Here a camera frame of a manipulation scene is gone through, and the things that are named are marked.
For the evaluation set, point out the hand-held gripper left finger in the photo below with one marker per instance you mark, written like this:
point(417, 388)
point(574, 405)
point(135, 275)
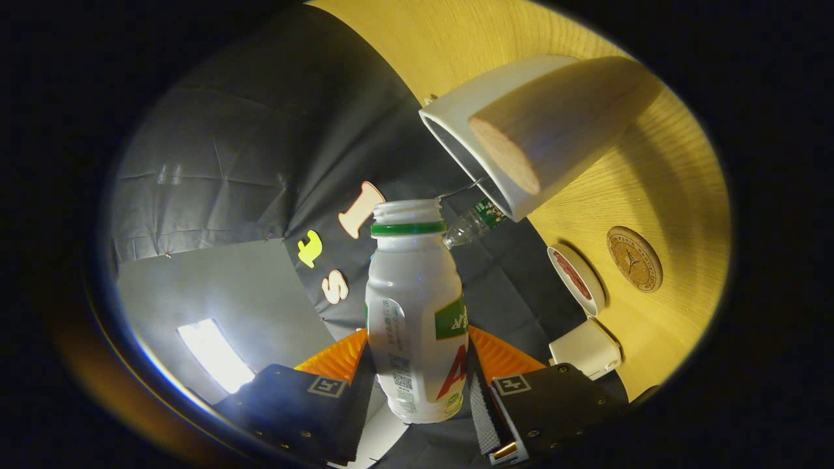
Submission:
point(287, 410)

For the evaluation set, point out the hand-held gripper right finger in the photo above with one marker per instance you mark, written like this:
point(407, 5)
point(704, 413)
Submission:
point(554, 407)

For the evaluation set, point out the round cork coaster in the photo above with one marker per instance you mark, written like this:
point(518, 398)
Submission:
point(635, 259)

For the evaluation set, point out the white juice bottle green label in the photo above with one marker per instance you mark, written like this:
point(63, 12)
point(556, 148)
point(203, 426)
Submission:
point(410, 293)

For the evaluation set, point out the clear plastic water bottle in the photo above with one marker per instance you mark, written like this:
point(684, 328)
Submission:
point(466, 229)

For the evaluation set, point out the white toaster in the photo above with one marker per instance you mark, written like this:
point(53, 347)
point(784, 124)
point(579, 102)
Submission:
point(586, 348)

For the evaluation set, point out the ceiling light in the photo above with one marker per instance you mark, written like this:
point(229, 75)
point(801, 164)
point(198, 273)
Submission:
point(215, 355)

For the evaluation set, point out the white round plate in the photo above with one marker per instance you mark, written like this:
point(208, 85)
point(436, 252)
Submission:
point(589, 283)

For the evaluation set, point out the red sausage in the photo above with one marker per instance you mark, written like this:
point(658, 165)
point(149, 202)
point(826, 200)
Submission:
point(572, 275)

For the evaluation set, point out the wooden table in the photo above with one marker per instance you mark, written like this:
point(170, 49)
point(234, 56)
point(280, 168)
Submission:
point(677, 195)

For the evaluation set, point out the black backdrop cloth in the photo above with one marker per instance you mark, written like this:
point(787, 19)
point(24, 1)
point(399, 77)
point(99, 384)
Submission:
point(260, 150)

